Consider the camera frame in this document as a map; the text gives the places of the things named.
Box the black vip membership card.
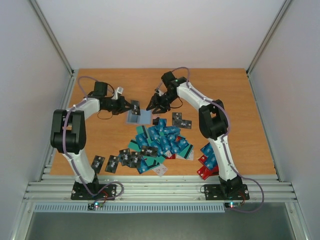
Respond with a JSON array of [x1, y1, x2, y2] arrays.
[[140, 145, 158, 158]]

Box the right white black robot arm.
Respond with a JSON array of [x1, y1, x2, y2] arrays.
[[146, 71, 243, 200]]

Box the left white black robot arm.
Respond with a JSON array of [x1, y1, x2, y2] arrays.
[[50, 81, 133, 199]]

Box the black card top right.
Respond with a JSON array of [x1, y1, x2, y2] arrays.
[[172, 112, 182, 126]]

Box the black card far right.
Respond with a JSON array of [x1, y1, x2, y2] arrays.
[[176, 119, 192, 129]]

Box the teal card magnetic stripe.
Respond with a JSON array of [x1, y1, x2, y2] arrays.
[[128, 139, 140, 152]]

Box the white card with red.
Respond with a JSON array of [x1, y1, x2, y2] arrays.
[[152, 164, 168, 177]]

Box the blue card right edge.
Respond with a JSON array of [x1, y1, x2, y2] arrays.
[[203, 152, 218, 170]]

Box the red card front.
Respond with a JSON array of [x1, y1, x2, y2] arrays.
[[197, 166, 213, 180]]

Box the left small circuit board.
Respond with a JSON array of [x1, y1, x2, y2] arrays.
[[87, 202, 104, 211]]

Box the small circuit board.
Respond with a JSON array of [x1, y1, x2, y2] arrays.
[[224, 201, 243, 209], [87, 202, 104, 211]]

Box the right small circuit board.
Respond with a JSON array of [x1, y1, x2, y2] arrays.
[[224, 201, 243, 209]]

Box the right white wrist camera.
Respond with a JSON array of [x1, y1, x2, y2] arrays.
[[155, 88, 164, 96]]

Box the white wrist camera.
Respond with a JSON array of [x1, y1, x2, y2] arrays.
[[155, 88, 164, 96], [112, 86, 124, 100]]

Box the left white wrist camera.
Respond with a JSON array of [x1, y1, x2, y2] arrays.
[[112, 86, 124, 100]]

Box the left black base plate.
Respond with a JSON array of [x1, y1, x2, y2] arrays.
[[70, 182, 117, 201]]

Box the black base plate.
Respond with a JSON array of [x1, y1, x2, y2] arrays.
[[200, 184, 250, 201], [70, 182, 117, 201]]

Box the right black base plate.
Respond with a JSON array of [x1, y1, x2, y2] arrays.
[[200, 184, 250, 201]]

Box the grey slotted cable duct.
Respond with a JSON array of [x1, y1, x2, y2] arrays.
[[33, 202, 225, 214]]

